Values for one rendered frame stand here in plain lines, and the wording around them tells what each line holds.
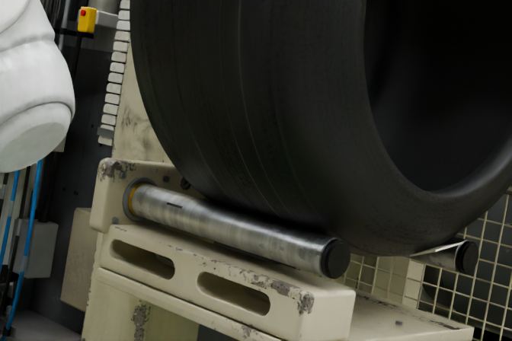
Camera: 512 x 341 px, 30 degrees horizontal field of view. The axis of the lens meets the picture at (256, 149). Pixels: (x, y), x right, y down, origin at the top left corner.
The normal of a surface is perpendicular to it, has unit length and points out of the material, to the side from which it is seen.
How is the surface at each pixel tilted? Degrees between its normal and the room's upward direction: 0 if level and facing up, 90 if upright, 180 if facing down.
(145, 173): 90
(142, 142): 90
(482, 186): 100
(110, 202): 90
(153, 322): 90
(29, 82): 73
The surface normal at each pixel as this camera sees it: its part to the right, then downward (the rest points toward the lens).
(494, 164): -0.27, -0.83
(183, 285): -0.68, -0.07
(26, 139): 0.58, 0.76
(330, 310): 0.72, 0.16
